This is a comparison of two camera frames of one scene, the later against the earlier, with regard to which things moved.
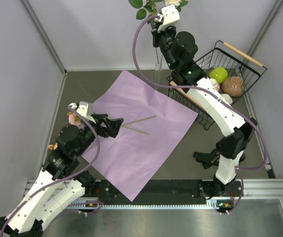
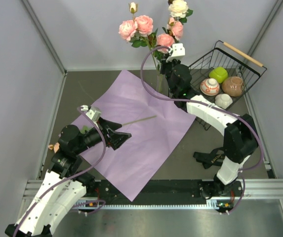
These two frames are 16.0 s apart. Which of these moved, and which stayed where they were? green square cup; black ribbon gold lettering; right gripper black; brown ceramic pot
Moved: right gripper black
Stayed: green square cup; black ribbon gold lettering; brown ceramic pot
